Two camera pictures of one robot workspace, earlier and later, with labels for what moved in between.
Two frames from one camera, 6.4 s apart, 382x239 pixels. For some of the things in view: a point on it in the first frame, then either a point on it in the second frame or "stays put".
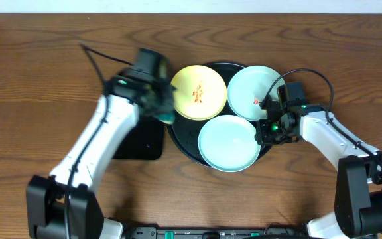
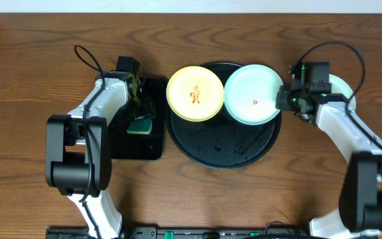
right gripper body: [272, 133] to [288, 98]
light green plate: [228, 143] to [339, 86]
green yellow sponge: [168, 118] to [140, 127]
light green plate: [248, 87] stays put
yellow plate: [201, 93] stays put
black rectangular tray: [146, 141] stays put
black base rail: [270, 233] stays put
